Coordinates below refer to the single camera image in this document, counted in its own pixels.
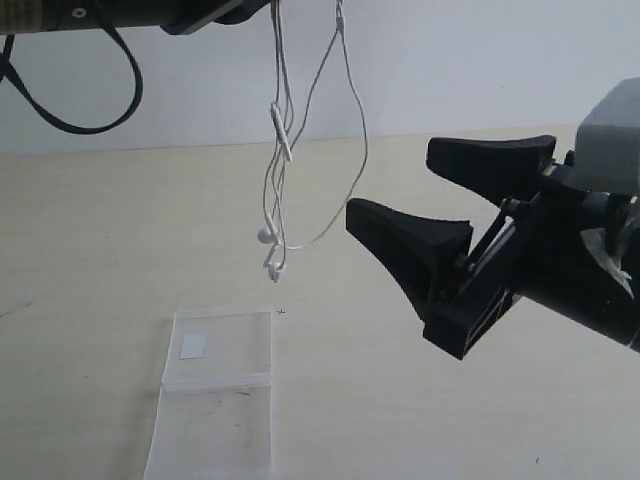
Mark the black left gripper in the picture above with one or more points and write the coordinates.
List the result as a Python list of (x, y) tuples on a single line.
[(194, 15)]

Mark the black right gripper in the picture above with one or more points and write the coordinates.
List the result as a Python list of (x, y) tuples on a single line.
[(573, 251)]

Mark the white wired earphones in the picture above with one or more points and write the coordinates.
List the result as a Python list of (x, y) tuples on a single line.
[(287, 134)]

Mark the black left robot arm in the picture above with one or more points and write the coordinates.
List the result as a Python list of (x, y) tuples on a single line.
[(38, 16)]

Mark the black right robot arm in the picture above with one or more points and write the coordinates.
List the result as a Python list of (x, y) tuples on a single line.
[(573, 251)]

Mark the white label sticker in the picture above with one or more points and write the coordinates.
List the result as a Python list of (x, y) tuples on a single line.
[(193, 346)]

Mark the clear plastic box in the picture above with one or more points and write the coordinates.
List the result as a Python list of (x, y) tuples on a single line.
[(214, 414)]

